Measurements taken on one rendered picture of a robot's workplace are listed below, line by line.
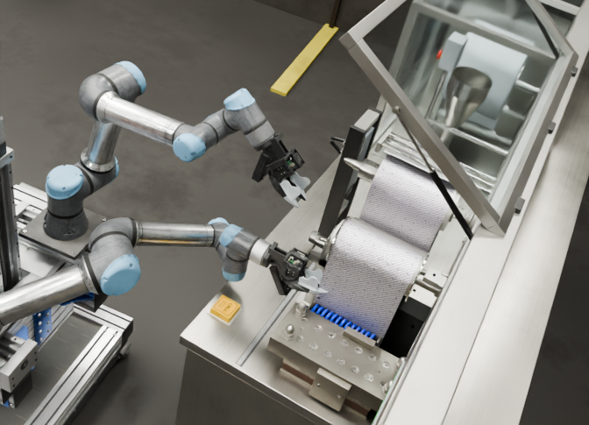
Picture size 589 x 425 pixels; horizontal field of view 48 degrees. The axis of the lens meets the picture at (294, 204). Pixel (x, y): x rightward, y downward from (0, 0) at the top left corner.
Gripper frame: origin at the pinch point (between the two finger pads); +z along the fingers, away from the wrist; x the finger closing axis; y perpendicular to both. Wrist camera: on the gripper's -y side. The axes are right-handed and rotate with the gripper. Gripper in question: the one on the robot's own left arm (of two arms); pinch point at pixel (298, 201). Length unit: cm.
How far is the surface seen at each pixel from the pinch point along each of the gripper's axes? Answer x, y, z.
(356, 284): -4.9, 5.1, 28.3
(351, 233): -0.7, 10.6, 14.7
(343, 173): 28.4, -2.3, 6.2
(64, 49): 186, -265, -111
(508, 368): -32, 52, 44
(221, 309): -16.6, -36.7, 18.1
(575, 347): 147, -22, 180
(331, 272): -4.9, -0.3, 22.6
